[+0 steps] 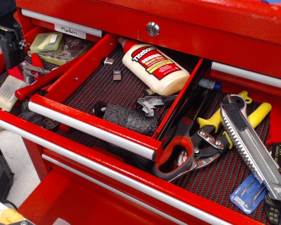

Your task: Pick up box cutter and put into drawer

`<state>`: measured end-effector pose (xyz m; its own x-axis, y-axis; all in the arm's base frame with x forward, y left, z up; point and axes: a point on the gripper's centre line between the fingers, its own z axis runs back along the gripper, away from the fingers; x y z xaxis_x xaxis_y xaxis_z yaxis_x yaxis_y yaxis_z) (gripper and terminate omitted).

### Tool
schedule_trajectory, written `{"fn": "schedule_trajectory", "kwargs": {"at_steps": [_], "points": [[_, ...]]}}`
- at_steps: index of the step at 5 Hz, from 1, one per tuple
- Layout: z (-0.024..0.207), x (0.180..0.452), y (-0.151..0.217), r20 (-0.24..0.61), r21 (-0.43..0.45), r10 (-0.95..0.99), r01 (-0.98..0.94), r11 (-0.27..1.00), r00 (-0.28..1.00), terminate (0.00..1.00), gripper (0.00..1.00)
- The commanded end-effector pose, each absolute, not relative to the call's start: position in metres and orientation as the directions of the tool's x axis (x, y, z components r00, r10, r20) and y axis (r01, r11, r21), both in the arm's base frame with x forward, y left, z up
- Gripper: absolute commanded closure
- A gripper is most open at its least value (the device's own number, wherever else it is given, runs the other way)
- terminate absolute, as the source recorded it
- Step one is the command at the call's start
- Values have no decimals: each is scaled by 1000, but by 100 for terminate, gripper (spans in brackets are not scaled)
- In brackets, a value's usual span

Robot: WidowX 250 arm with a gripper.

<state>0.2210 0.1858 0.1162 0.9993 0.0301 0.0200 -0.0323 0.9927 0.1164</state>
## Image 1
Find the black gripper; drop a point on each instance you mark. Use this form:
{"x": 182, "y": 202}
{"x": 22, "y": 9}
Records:
{"x": 12, "y": 44}

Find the silver box cutter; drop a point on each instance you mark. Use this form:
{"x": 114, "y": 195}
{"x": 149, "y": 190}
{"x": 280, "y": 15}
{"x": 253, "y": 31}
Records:
{"x": 250, "y": 147}

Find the small red open drawer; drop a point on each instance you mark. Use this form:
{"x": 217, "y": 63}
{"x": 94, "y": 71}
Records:
{"x": 71, "y": 99}

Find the green plastic bit case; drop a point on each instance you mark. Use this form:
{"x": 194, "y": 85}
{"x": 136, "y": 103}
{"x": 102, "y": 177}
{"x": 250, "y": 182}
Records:
{"x": 46, "y": 42}

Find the clear plastic bit case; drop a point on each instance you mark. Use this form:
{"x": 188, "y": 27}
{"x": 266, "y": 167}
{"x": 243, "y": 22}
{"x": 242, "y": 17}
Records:
{"x": 7, "y": 92}

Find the flat packaged tool set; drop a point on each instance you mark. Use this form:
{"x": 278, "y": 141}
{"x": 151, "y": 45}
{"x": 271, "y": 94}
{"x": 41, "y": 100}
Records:
{"x": 69, "y": 48}

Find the white markers label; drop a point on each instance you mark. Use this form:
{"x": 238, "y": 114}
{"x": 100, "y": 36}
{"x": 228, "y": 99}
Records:
{"x": 70, "y": 31}

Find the small brown connector block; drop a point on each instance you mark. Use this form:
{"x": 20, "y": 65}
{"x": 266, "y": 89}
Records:
{"x": 49, "y": 123}

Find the silver usb dongle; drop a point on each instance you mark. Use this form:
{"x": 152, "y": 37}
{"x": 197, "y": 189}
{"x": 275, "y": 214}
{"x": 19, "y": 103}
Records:
{"x": 107, "y": 61}

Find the red cap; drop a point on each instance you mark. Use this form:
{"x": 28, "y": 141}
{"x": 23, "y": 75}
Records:
{"x": 64, "y": 128}

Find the black usb dongle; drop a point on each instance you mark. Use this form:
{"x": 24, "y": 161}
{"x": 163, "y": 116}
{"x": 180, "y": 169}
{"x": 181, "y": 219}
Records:
{"x": 117, "y": 75}

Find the wood glue bottle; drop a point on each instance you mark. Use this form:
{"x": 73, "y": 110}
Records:
{"x": 158, "y": 71}

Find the black sanding drum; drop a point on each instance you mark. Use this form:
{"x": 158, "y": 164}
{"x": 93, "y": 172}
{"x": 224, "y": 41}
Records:
{"x": 131, "y": 118}

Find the silver chest lock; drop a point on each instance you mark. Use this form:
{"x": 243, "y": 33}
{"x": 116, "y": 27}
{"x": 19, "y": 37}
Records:
{"x": 152, "y": 29}

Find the usb stick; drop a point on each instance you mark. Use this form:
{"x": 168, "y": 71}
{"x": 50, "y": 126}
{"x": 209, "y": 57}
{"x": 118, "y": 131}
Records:
{"x": 149, "y": 92}

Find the red tool chest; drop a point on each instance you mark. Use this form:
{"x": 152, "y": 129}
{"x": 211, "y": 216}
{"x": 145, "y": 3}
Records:
{"x": 100, "y": 188}

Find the blue capped marker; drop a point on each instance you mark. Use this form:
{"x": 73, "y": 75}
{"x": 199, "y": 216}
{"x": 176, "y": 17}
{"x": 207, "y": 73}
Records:
{"x": 210, "y": 84}

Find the blue drill bit packet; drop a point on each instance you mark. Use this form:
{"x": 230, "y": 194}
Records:
{"x": 248, "y": 195}

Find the red handled pliers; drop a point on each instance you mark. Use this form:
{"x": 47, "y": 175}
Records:
{"x": 35, "y": 70}

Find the long red handled tool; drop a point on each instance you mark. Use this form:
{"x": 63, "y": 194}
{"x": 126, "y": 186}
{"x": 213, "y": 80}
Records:
{"x": 27, "y": 91}

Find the red grey handled scissors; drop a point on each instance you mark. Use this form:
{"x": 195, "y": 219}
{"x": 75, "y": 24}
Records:
{"x": 178, "y": 151}

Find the yellow handled tin snips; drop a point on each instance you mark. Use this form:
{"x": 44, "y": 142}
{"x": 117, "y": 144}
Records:
{"x": 206, "y": 148}

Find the red tool handle right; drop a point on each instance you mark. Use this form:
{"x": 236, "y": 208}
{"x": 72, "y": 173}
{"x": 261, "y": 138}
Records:
{"x": 274, "y": 126}

